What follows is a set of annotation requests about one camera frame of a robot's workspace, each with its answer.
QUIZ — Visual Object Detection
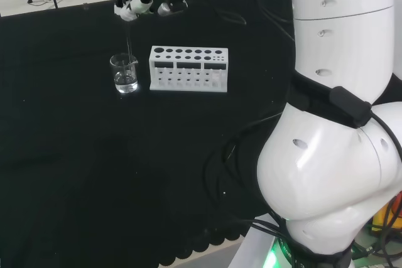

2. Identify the white test tube rack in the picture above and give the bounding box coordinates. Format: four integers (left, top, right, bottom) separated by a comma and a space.
148, 45, 229, 94

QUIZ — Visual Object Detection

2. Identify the black cable over base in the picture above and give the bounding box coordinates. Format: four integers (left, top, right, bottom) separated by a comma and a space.
229, 214, 288, 240

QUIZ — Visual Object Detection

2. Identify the yellow stop button box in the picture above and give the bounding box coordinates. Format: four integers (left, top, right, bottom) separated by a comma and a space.
371, 193, 402, 234

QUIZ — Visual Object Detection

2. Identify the black looped cable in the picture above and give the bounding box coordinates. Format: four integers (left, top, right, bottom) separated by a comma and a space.
204, 111, 283, 195

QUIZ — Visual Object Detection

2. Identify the clear glass rod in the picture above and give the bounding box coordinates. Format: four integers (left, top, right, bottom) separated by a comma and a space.
124, 19, 134, 73

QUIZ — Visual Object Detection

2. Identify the glass beaker with water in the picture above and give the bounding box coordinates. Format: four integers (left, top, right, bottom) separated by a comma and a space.
109, 53, 139, 94

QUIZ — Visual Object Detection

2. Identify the black bench cloth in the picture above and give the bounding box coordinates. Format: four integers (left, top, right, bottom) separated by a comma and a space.
0, 0, 298, 266

